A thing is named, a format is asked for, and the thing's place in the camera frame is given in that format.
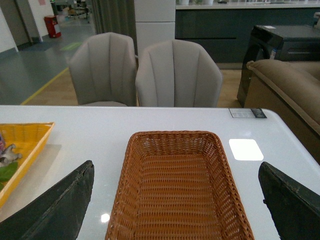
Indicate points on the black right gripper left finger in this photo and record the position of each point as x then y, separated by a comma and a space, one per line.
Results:
58, 213

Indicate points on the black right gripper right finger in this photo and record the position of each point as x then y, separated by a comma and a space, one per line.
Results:
294, 208

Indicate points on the yellow wicker basket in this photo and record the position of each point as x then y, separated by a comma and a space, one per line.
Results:
30, 139

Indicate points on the brown wicker basket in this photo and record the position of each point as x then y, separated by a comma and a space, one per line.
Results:
177, 185

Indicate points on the panda figurine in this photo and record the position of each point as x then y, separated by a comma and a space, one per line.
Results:
8, 156

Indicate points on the label sticker on table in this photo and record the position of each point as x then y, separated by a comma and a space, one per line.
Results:
247, 113

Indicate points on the brown sofa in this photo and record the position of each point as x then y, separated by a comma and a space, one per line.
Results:
292, 90

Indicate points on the grey chair left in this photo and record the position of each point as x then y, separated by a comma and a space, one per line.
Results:
103, 71

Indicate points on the grey chair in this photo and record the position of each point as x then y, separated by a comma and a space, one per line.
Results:
178, 73
103, 71

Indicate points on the grey chair right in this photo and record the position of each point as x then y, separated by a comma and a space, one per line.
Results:
178, 73

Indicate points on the dark counter cabinet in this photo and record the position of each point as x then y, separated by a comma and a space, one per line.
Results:
224, 29

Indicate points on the red bin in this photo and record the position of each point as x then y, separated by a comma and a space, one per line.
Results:
52, 26

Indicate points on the grey curtain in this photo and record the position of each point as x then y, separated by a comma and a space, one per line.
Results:
117, 16

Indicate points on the white pillar cabinet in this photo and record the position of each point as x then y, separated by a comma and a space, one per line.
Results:
155, 22

